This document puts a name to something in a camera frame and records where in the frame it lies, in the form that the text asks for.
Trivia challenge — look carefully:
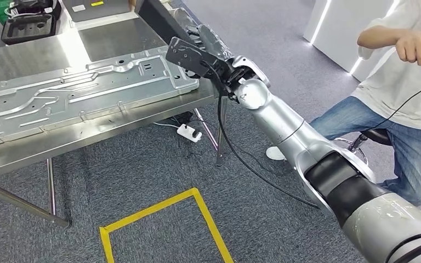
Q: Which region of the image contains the person's left hand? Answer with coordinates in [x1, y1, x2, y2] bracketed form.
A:
[395, 31, 421, 68]

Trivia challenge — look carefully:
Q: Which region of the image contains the white power strip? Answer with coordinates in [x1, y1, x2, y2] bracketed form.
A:
[177, 123, 203, 144]

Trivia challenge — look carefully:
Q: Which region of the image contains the white power cable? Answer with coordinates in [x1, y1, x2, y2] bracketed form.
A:
[153, 121, 180, 130]

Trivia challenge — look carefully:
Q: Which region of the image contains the white lit plinth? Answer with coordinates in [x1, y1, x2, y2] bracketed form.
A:
[303, 0, 396, 82]

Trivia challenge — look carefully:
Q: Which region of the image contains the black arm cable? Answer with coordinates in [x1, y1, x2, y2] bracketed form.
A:
[198, 60, 421, 263]

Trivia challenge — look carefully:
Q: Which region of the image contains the thin black controller cable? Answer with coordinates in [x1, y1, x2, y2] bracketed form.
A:
[363, 74, 421, 133]

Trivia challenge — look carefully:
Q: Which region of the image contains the black plastic plate frame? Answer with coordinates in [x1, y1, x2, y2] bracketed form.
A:
[136, 0, 201, 46]

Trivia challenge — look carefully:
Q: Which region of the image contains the person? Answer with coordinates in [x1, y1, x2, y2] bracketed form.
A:
[266, 0, 421, 208]

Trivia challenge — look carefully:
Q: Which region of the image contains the stamped metal panel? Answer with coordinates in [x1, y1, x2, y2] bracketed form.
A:
[0, 45, 200, 148]

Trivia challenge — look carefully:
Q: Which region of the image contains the black tool case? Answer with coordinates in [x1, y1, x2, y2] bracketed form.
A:
[0, 0, 63, 46]

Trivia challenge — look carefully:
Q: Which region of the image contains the steel workbench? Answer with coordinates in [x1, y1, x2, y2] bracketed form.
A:
[0, 0, 229, 228]

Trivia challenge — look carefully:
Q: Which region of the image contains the yellow floor tape square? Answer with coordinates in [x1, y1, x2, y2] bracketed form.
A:
[99, 187, 235, 263]

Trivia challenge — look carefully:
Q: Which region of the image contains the black stool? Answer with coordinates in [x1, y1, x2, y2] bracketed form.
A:
[333, 129, 394, 166]

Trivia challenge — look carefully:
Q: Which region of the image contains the grey panel with labels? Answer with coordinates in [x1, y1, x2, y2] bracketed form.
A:
[62, 0, 139, 32]

